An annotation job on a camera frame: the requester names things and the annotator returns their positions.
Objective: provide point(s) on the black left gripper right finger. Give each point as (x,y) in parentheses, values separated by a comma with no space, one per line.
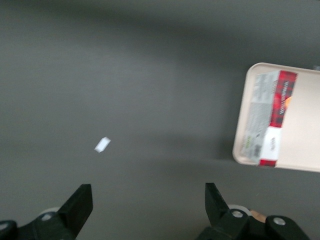
(221,217)

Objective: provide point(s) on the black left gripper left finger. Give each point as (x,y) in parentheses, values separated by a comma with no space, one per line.
(76,212)

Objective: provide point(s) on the red cookie box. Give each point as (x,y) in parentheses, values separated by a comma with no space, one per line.
(265,112)

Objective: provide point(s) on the beige plastic tray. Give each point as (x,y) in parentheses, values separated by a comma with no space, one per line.
(302,125)

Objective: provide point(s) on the wooden drawer cabinet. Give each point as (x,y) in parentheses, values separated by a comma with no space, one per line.
(258,216)

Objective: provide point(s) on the small white tape piece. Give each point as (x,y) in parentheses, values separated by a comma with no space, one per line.
(102,145)

